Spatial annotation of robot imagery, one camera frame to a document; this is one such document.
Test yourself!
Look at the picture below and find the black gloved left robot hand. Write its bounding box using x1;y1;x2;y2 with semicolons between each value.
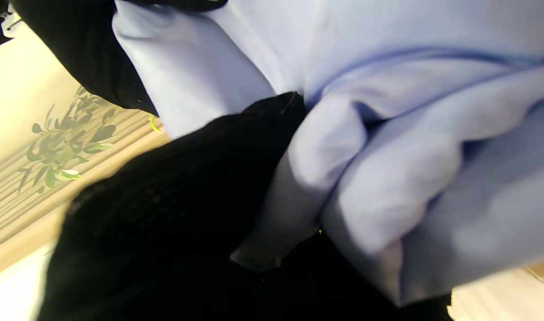
38;91;453;321

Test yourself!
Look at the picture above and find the tall green leafy plant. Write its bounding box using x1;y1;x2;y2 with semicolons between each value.
18;87;162;195

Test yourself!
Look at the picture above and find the light blue shirt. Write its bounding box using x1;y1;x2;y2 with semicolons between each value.
111;0;544;308

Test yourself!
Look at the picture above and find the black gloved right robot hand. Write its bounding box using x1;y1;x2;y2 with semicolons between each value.
9;0;230;116

